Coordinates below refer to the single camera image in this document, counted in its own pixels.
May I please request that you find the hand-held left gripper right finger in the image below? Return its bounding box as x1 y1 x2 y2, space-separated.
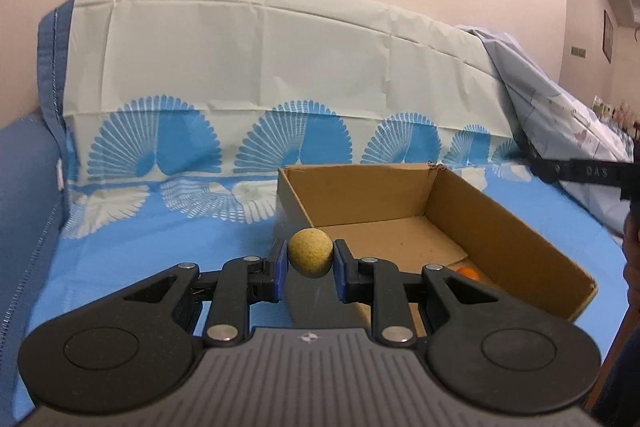
332 238 501 349

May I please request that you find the brown cardboard box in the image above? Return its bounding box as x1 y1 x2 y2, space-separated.
276 162 599 323

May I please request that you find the narrow framed wall picture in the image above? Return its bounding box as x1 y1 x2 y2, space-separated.
602 9 615 66

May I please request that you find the dark blue clothing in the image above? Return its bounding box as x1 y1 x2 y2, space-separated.
597 307 640 427

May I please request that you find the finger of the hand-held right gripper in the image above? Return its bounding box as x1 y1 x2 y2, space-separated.
529 158 640 203

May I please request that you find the blurred colourful clutter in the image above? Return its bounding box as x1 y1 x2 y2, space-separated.
592 94 640 134

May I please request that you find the blue fan-print sheet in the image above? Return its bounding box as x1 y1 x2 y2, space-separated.
12 0 632 414

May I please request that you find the person's right hand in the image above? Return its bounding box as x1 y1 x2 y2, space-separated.
621 202 640 309

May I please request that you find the light floral pillow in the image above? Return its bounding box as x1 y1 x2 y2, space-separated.
455 25 640 239

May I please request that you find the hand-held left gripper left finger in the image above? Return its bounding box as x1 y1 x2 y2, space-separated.
122 238 290 349

